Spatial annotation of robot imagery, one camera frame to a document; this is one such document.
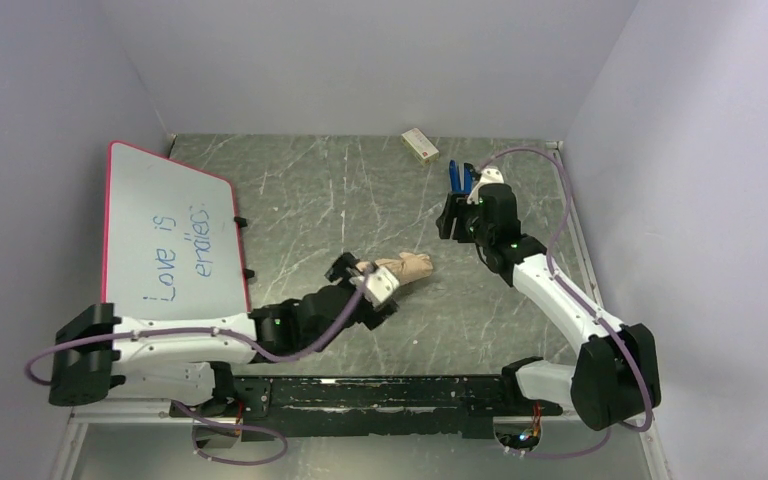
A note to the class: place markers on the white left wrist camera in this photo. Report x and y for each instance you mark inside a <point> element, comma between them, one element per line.
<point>380,287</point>

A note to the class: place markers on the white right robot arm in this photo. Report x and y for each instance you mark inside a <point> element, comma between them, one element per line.
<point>615,376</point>

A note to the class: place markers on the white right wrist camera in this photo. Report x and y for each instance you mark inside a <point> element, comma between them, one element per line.
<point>486,176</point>

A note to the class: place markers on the pink framed whiteboard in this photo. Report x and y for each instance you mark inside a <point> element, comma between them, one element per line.
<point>172,247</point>

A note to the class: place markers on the small white red box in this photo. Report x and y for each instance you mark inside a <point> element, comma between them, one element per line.
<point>420,146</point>

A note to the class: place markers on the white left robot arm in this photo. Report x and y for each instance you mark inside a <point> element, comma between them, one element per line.
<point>99,353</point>

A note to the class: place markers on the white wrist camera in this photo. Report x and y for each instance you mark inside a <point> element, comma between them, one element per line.
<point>380,287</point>
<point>486,176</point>

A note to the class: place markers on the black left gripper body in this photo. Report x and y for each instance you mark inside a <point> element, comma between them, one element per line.
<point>350,279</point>

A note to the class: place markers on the beige folding umbrella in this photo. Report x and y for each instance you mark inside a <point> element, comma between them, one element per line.
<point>407,267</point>

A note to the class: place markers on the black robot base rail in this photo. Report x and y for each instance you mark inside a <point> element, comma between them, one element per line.
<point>304,407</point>

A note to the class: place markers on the blue stapler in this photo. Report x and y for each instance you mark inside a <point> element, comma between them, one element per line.
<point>461,177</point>

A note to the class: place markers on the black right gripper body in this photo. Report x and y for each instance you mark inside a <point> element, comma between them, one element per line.
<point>456,209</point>

